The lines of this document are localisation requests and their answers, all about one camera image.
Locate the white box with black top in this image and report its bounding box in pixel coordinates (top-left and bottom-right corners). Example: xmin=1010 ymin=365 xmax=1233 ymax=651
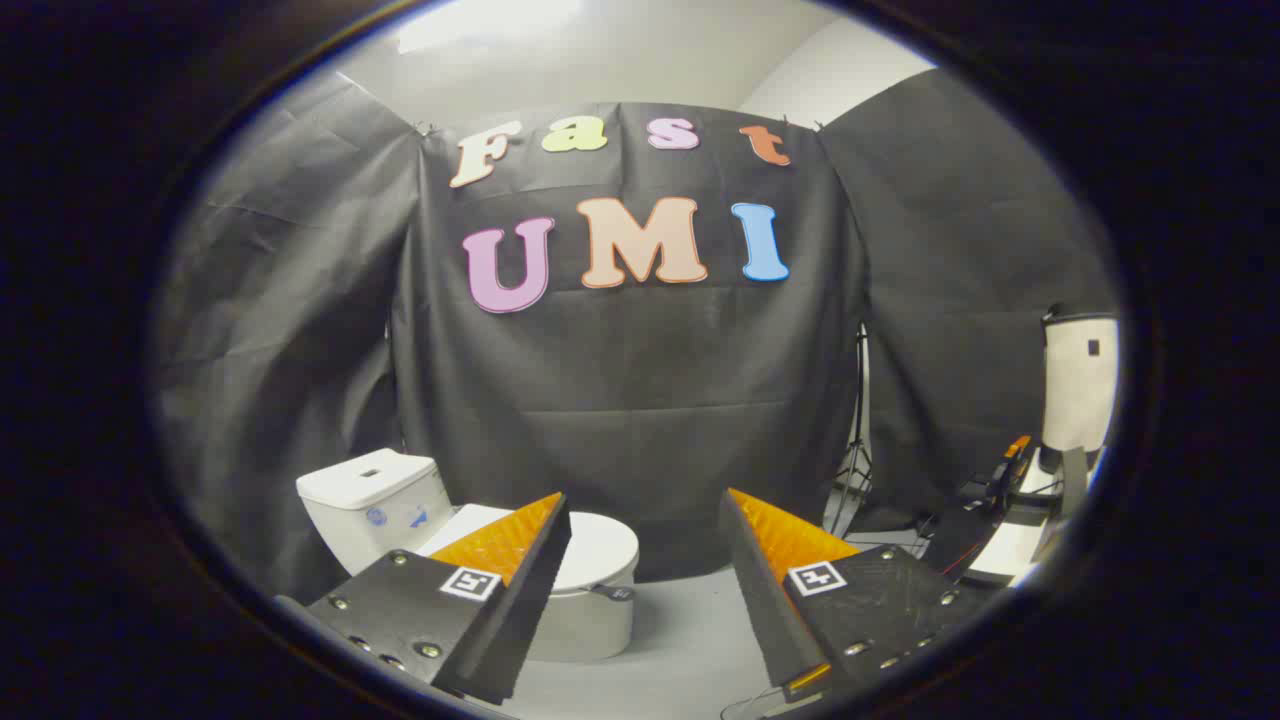
xmin=1040 ymin=310 xmax=1119 ymax=453

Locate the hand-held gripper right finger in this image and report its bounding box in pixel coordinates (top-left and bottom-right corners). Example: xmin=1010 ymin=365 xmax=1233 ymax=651
xmin=718 ymin=488 xmax=986 ymax=706

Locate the black and orange tool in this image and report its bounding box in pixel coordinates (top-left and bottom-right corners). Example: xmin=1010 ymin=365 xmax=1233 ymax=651
xmin=925 ymin=435 xmax=1033 ymax=583

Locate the white toilet lid with handle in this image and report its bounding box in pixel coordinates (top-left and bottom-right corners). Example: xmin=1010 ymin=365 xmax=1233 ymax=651
xmin=420 ymin=503 xmax=641 ymax=604

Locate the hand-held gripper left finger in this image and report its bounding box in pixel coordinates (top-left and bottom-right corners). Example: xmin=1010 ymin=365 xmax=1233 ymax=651
xmin=305 ymin=492 xmax=573 ymax=706

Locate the white curved stand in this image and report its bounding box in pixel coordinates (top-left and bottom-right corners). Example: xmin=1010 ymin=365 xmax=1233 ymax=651
xmin=965 ymin=448 xmax=1103 ymax=589

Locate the black tripod stand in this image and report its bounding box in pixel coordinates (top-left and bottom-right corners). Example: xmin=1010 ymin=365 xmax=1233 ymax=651
xmin=822 ymin=325 xmax=877 ymax=541

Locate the white toilet body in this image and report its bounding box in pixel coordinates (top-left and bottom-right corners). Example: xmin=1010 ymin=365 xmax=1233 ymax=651
xmin=296 ymin=448 xmax=637 ymax=663

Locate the black backdrop cloth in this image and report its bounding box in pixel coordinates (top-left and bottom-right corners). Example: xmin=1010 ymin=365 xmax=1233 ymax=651
xmin=155 ymin=68 xmax=1119 ymax=601

